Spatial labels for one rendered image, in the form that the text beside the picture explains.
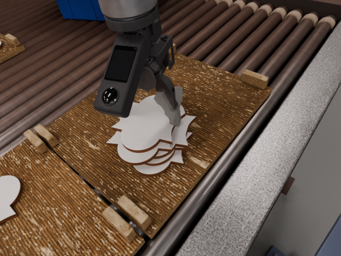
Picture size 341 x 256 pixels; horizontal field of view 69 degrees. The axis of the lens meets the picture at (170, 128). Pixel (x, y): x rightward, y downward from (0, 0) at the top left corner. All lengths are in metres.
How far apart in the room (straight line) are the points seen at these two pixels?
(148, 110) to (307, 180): 1.26
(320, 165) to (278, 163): 1.21
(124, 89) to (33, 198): 0.28
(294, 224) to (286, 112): 0.96
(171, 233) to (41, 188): 0.25
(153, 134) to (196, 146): 0.09
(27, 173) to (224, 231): 0.38
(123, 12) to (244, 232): 0.36
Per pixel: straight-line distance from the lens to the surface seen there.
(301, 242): 1.46
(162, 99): 0.41
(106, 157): 0.50
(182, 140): 0.45
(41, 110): 0.70
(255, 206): 0.45
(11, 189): 0.54
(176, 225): 0.43
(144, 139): 0.44
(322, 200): 1.59
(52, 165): 0.54
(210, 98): 0.57
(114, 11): 0.34
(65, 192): 0.49
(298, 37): 0.84
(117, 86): 0.34
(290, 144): 0.53
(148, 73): 0.38
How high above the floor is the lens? 1.32
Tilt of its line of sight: 49 degrees down
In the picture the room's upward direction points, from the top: 9 degrees counter-clockwise
